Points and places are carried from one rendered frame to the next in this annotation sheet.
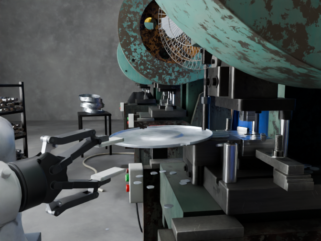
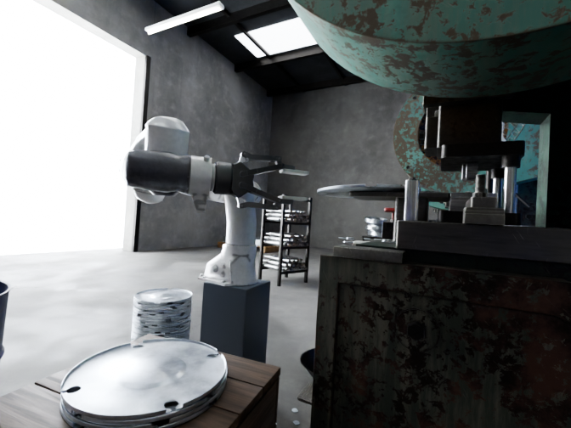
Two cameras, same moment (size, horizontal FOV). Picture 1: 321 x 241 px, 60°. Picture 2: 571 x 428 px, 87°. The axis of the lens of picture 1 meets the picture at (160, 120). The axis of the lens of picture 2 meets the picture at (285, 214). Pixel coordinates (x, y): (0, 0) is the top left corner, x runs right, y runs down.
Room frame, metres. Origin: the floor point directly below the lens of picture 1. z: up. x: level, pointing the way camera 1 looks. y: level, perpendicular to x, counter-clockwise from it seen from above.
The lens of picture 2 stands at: (-0.08, -0.32, 0.69)
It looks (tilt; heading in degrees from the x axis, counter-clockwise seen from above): 1 degrees up; 35
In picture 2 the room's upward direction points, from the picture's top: 3 degrees clockwise
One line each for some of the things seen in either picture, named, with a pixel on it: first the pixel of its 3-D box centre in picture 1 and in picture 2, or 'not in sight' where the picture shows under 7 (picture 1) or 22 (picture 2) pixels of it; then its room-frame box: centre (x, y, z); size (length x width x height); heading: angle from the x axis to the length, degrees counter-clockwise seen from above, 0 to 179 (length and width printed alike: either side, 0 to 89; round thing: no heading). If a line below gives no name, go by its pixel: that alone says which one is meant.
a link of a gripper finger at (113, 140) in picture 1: (107, 141); (294, 171); (0.55, 0.11, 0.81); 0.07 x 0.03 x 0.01; 146
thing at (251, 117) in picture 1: (246, 114); (469, 171); (0.81, -0.25, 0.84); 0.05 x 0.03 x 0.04; 8
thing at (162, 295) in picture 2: not in sight; (164, 295); (0.89, 1.13, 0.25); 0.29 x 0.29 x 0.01
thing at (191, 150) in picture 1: (190, 157); (398, 216); (0.79, -0.09, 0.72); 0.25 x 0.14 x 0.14; 98
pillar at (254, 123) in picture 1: (255, 122); (497, 189); (0.90, -0.31, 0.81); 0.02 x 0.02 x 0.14
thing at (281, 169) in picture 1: (279, 156); (479, 199); (0.65, -0.29, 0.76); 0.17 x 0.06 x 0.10; 8
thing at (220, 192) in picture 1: (247, 168); (470, 237); (0.81, -0.26, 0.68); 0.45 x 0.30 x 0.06; 8
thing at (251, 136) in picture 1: (246, 141); (470, 204); (0.81, -0.26, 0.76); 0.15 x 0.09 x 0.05; 8
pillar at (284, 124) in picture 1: (284, 130); (510, 181); (0.74, -0.33, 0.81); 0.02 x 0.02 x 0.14
